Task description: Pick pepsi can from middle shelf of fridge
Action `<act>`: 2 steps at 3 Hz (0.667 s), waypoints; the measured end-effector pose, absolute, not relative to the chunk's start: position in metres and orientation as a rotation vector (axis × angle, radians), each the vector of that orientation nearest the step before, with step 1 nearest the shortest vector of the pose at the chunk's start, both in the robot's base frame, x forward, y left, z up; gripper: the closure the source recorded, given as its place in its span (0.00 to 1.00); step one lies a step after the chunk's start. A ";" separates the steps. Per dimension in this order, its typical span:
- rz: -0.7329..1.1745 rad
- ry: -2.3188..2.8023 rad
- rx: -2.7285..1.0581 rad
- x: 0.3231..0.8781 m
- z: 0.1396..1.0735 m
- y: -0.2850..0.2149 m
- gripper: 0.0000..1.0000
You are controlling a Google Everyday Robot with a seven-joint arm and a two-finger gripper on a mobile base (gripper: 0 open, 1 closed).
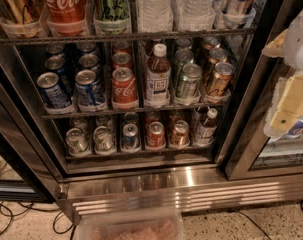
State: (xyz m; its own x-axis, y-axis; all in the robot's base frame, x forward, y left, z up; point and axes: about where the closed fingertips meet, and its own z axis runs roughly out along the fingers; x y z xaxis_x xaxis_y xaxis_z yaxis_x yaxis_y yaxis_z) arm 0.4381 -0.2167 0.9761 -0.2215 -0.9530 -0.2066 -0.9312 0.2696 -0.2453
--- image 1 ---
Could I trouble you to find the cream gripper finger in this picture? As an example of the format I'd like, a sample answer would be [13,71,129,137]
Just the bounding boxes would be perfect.
[262,30,287,58]

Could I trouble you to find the front green soda can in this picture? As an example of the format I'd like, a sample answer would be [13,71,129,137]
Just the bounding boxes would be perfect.
[176,63,202,99]

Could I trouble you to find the top shelf gold can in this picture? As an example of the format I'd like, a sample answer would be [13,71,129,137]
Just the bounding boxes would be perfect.
[0,0,44,38]

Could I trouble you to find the front red coca-cola can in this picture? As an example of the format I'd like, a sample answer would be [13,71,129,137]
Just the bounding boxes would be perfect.
[111,67,137,104]

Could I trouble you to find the shelf silver can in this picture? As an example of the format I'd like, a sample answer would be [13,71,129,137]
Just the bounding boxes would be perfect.
[66,127,89,154]
[93,126,114,152]

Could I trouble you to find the stainless steel fridge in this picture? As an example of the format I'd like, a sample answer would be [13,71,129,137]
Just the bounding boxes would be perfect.
[0,0,303,222]

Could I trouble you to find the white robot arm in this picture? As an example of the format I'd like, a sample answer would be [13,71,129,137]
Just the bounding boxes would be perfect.
[262,9,303,138]

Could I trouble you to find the bottom shelf orange can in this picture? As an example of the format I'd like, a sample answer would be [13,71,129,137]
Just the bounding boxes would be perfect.
[170,120,189,146]

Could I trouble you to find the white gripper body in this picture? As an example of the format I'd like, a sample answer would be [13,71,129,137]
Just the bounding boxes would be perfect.
[263,71,303,138]

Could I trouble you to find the bottom shelf tea bottle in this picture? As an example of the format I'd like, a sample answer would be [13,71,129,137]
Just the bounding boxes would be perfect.
[194,108,218,144]

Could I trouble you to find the front gold soda can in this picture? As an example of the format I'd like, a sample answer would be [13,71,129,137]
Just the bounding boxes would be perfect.
[205,62,234,97]

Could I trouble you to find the brown tea bottle white cap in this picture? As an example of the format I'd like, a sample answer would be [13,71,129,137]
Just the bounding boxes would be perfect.
[146,43,171,102]

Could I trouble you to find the top shelf green lacroix can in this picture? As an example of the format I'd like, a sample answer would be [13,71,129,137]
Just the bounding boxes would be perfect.
[95,0,129,22]

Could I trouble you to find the clear plastic bin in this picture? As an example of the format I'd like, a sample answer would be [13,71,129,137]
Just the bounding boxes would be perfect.
[77,208,185,240]

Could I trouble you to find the bottom shelf silver can left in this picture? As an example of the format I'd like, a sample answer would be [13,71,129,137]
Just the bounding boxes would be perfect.
[66,127,89,154]

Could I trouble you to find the pepsi can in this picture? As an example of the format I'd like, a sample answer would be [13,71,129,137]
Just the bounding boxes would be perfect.
[79,54,103,76]
[36,72,71,109]
[75,70,105,106]
[45,56,74,96]

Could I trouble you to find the bottom shelf blue can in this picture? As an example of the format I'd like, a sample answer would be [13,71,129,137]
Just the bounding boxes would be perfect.
[123,124,138,149]

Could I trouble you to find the top shelf water bottle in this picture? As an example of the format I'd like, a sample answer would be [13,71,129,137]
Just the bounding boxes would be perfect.
[137,0,173,33]

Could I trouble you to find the bottom shelf red can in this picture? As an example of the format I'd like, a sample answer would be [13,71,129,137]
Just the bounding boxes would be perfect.
[146,121,165,148]

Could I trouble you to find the top shelf coca-cola can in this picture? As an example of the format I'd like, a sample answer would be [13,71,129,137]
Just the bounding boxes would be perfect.
[44,0,87,36]

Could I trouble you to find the black floor cable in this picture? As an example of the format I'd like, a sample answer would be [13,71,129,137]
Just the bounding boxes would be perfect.
[0,200,77,240]

